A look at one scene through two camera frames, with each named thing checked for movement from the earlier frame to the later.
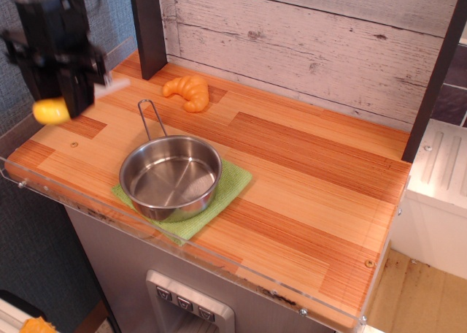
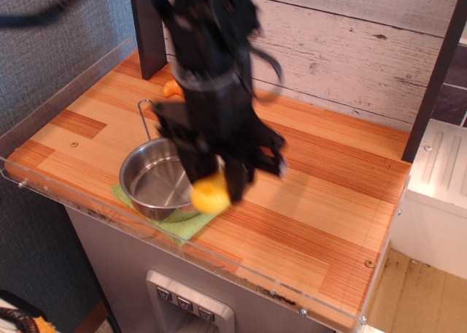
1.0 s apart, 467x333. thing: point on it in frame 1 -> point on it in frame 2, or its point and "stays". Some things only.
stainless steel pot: (169, 177) stays
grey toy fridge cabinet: (153, 284) stays
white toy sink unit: (431, 222) stays
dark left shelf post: (148, 23) stays
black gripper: (51, 28) -> (225, 122)
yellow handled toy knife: (55, 110) -> (210, 194)
